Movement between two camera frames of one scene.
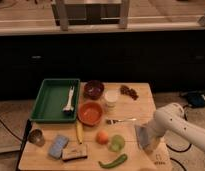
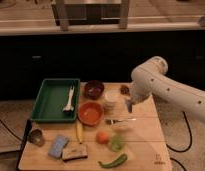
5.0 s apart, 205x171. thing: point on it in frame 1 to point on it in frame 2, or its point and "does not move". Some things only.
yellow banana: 80,130 does not move
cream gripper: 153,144 to 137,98
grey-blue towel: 142,135 to 129,104
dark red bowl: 94,89 does not move
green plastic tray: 52,97 does not move
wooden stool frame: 91,12 does not move
